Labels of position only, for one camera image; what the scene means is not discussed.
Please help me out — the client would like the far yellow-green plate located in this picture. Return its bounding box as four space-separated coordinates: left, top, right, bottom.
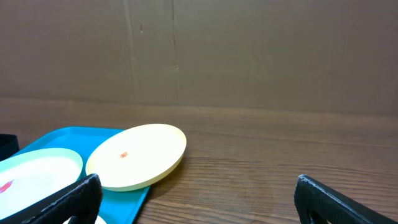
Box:
85 124 187 192

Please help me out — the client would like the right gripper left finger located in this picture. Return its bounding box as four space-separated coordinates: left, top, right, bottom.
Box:
1 174 103 224

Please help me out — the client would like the light blue plate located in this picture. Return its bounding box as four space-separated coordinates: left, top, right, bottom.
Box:
1 147 83 219

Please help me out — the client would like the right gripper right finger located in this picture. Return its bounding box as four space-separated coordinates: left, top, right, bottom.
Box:
294 174 397 224

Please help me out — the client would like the black water tray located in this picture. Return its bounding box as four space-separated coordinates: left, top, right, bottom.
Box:
0 134 19 161

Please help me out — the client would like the teal plastic tray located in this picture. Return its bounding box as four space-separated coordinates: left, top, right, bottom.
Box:
17 126 150 224

